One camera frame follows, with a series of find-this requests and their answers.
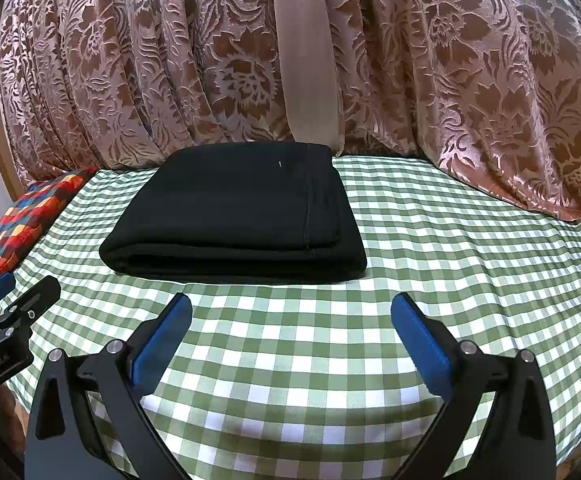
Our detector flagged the black pants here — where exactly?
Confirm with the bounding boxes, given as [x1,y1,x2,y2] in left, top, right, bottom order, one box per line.
[100,142,367,284]

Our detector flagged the multicolour plaid pillow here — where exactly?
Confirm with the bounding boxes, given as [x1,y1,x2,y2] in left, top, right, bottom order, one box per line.
[0,167,97,276]

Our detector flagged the green white checkered bedsheet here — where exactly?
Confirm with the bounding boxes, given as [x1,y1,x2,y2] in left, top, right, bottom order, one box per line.
[10,156,581,479]

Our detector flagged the brown floral curtain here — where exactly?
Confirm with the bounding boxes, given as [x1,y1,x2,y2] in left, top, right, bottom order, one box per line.
[0,0,581,220]

